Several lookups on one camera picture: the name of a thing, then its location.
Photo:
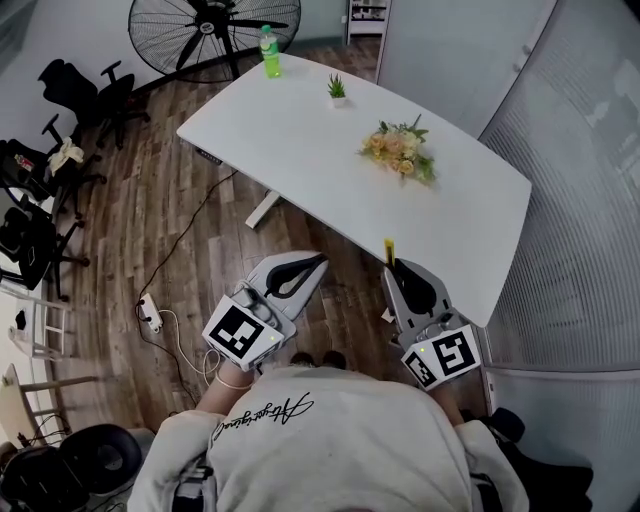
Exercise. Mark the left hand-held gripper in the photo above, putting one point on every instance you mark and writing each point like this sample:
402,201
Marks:
237,335

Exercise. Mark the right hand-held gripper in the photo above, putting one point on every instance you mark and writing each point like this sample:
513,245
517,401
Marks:
450,355

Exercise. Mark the person's left forearm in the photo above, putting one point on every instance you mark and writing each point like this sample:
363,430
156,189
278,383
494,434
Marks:
220,397

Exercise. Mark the person's right forearm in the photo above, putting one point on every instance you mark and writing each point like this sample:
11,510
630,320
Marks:
447,405

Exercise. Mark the white desk leg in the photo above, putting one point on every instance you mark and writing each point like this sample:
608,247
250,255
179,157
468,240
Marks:
262,210

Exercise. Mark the person's left shoe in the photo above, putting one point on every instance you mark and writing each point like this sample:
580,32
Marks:
302,360

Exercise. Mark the person's shoe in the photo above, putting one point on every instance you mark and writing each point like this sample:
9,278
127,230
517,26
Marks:
334,359
302,360

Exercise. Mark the person's right shoe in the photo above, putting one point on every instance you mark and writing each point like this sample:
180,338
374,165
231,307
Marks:
334,359

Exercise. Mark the dark desk control panel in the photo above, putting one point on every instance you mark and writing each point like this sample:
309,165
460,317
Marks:
209,157

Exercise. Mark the yellow flower bouquet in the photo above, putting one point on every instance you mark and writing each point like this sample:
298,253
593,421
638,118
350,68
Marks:
395,147

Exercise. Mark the white power strip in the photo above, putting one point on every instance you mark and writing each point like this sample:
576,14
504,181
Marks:
150,312

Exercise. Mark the cream sweatshirt with script print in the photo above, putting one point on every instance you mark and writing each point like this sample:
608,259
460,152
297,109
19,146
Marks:
325,440

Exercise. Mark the small potted green plant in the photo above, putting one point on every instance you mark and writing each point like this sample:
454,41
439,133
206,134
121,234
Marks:
337,90

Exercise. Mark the green soda bottle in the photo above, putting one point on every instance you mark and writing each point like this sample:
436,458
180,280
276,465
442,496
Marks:
271,60

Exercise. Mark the white step stool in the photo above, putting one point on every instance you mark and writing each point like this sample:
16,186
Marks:
47,327

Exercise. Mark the crumpled cream cloth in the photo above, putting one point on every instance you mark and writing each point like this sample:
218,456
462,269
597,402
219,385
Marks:
65,152

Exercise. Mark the large black floor fan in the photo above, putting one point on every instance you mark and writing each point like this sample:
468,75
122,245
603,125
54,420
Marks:
205,25

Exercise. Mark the black round seat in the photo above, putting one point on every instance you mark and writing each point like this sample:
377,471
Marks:
100,457

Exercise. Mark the white shelf unit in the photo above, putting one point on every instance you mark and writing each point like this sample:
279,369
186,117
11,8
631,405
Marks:
367,15

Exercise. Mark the small black object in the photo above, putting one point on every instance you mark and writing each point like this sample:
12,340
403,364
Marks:
20,319

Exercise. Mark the small red packet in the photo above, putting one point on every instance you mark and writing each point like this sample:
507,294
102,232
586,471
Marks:
22,161

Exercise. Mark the light wooden chair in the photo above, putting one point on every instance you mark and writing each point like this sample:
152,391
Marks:
15,400

